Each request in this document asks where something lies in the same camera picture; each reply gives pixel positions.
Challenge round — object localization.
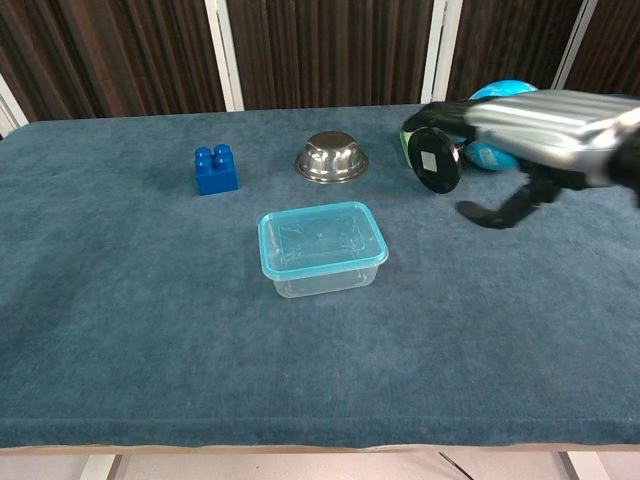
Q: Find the translucent blue plastic lid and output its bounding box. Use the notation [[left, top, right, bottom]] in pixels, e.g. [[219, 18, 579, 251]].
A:
[[257, 200, 390, 282]]

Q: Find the white partition frame post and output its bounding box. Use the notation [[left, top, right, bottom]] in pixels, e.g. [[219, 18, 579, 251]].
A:
[[548, 0, 599, 94], [0, 74, 30, 139], [203, 0, 246, 112], [420, 0, 464, 105]]

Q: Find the blue velvet table cloth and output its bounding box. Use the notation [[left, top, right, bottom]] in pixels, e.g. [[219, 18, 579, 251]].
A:
[[0, 93, 640, 449]]

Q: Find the clear plastic container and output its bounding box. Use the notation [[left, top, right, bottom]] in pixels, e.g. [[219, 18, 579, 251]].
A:
[[272, 262, 379, 300]]

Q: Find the stainless steel bowl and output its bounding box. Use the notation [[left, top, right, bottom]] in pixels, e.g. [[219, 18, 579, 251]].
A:
[[294, 130, 370, 185]]

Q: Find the blue toy building block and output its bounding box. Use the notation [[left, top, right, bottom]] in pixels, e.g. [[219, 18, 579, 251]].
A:
[[193, 143, 240, 197]]

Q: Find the blue globe with black stand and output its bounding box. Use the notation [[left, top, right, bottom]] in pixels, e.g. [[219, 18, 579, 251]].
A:
[[407, 77, 539, 196]]

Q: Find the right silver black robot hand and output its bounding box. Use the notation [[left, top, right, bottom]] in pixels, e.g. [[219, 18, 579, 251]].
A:
[[402, 88, 640, 230]]

